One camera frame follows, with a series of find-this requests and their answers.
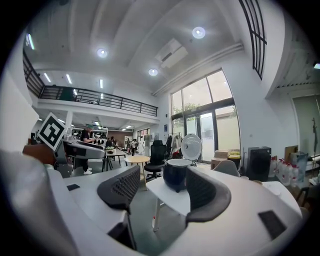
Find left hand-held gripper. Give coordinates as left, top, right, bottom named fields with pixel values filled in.
left=36, top=112, right=106, bottom=179

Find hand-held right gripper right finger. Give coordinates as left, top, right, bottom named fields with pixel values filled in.
left=159, top=166, right=304, bottom=256

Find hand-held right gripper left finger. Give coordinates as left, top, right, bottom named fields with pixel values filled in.
left=47, top=164, right=142, bottom=235

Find black rice cooker white lid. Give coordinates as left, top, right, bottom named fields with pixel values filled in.
left=162, top=133, right=203, bottom=194

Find white steamer tray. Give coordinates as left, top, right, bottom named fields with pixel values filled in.
left=166, top=159, right=194, bottom=167

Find person's left forearm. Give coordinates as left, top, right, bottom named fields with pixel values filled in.
left=22, top=143, right=56, bottom=166

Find long white work table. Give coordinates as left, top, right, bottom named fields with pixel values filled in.
left=101, top=147, right=128, bottom=173

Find grey shell chair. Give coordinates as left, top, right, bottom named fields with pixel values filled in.
left=213, top=159, right=241, bottom=178

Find round wooden table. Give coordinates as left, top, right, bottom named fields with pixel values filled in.
left=123, top=155, right=151, bottom=191

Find white square table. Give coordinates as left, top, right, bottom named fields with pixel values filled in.
left=146, top=174, right=191, bottom=232

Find cardboard box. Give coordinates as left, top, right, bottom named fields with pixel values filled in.
left=210, top=149, right=230, bottom=171

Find yellow lidded bin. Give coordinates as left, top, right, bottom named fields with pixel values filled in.
left=227, top=148, right=242, bottom=171

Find black office chair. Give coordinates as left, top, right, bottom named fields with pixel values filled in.
left=144, top=140, right=168, bottom=181

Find black balcony railing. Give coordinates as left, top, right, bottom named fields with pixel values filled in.
left=22, top=49, right=159, bottom=118

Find clothes rack with garments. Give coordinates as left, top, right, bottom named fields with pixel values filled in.
left=164, top=132, right=184, bottom=160

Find glass entrance doors and windows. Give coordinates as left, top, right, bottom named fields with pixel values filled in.
left=170, top=68, right=241, bottom=165

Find row of clear water jugs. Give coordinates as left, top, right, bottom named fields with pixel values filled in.
left=270, top=155, right=300, bottom=188

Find ceiling air conditioner unit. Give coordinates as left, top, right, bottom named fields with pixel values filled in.
left=154, top=37, right=189, bottom=69

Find black window grille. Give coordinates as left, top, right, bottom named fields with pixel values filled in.
left=238, top=0, right=268, bottom=81

